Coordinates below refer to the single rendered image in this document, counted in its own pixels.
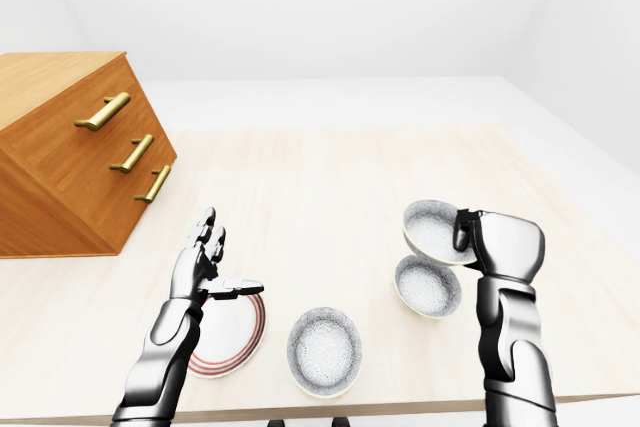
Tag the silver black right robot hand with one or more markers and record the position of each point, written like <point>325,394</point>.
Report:
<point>510,247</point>

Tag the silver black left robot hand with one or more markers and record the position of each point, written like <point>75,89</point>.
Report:
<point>192,267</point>

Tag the patterned black white bowl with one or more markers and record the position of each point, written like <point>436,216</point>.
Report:
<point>432,234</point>
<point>324,347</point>
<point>427,287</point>

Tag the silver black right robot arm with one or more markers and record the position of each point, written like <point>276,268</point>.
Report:
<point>515,357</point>

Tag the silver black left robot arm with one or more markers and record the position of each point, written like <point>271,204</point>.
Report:
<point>160,352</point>

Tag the white plate with red rings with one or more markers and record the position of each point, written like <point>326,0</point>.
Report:
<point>230,337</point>

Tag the small wooden drawer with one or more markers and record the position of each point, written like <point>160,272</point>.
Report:
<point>125,217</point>

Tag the medium wooden drawer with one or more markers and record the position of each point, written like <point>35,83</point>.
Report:
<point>95,187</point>

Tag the small dark shape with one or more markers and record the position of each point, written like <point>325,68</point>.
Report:
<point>276,423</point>
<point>341,422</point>

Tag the large wooden drawer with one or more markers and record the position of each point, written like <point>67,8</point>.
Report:
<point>60,147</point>

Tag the wooden cabinet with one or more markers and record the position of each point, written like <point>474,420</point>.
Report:
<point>30,97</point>

